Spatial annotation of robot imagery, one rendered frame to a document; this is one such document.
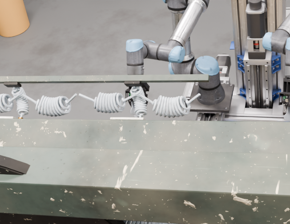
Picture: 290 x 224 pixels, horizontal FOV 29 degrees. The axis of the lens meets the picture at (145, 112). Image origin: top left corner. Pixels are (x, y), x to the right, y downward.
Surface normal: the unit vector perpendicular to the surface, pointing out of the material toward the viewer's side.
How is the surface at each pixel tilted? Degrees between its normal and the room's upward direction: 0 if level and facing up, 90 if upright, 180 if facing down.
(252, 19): 90
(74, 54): 0
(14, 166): 25
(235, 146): 34
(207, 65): 7
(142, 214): 90
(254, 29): 90
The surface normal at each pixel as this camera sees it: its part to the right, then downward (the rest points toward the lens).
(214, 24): -0.17, -0.75
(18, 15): 0.71, 0.40
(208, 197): -0.20, 0.66
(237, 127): -0.25, -0.25
